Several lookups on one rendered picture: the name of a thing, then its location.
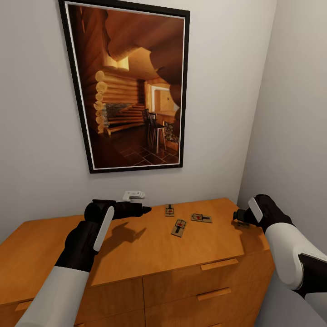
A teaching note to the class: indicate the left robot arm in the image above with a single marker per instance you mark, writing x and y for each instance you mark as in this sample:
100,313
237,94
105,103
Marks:
57,302

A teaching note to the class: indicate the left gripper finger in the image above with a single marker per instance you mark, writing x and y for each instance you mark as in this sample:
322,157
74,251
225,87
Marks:
146,209

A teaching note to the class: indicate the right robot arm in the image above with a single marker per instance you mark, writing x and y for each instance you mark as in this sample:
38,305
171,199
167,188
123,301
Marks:
300,265

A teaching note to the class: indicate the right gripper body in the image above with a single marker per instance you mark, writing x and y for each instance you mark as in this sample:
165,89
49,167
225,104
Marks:
243,215

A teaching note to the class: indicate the mousetrap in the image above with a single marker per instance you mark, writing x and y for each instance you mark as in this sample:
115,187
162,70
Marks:
169,211
201,218
179,228
243,224

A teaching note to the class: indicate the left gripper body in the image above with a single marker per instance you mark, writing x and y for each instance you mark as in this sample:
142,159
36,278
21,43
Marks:
131,209

